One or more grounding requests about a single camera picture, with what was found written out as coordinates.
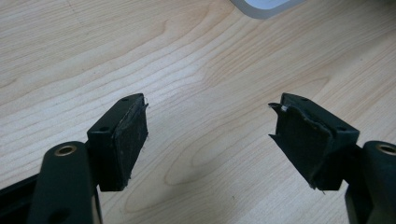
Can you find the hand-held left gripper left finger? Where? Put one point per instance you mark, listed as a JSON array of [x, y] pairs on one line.
[[123, 149]]

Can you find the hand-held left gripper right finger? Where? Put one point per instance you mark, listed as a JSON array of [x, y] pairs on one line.
[[308, 146]]

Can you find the white and orange shoe rack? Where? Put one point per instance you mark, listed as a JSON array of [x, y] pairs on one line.
[[264, 7]]

